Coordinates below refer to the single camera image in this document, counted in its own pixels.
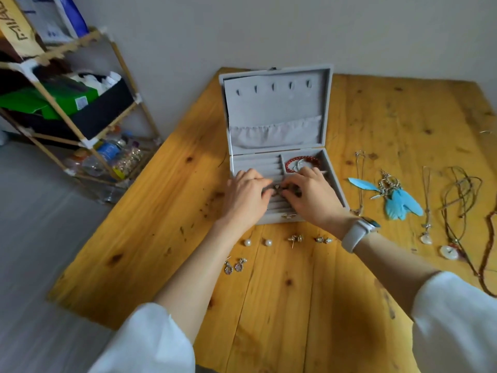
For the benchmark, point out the beige paper bag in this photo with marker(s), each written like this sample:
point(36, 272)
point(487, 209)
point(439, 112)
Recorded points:
point(17, 27)

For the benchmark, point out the white right sleeve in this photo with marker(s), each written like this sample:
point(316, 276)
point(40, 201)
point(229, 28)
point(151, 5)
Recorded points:
point(458, 326)

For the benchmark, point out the person's right hand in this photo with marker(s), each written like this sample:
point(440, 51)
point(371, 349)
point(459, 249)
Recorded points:
point(314, 200)

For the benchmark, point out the person's right forearm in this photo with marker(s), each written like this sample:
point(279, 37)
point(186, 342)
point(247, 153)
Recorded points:
point(392, 264)

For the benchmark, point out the grey velvet jewelry box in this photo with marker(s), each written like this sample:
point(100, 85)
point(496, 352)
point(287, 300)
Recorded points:
point(277, 112)

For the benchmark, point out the white sleeve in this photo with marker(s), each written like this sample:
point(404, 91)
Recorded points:
point(458, 326)
point(147, 341)

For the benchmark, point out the black storage box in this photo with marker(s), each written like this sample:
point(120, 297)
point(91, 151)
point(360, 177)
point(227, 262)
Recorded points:
point(97, 112)

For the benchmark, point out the black and white cloth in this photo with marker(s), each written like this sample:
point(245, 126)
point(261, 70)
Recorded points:
point(97, 79)

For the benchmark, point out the white left sleeve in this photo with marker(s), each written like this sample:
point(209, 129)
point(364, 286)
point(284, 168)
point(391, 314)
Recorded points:
point(147, 341)

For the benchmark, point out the person's right thumb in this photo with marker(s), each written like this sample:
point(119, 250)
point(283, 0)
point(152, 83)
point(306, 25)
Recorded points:
point(290, 194)

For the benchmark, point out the white and blue plastic bag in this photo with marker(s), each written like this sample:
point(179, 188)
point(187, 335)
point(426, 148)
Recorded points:
point(58, 15)

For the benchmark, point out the person's left forearm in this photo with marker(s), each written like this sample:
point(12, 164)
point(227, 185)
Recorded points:
point(194, 275)

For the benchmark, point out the person's left thumb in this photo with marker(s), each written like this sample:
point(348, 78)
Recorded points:
point(268, 193)

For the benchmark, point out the person's left hand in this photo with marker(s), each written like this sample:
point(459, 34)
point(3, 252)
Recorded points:
point(242, 198)

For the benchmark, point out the white wrist watch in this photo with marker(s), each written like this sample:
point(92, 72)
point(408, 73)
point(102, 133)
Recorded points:
point(359, 233)

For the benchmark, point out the blue feather dreamcatcher earring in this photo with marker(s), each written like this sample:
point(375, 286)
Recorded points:
point(400, 201)

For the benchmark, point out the clear plastic water bottle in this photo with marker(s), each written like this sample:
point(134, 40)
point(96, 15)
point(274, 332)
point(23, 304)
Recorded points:
point(106, 151)

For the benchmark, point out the green cardboard box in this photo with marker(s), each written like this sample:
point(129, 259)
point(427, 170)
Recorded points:
point(58, 99)

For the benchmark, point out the wooden shelf rack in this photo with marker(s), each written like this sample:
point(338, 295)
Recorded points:
point(46, 97)

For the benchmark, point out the single blue feather earring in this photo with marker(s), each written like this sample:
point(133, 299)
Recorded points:
point(363, 184)

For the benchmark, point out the silver drop earring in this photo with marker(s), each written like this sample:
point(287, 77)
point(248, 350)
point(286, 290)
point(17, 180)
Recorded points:
point(240, 264)
point(228, 268)

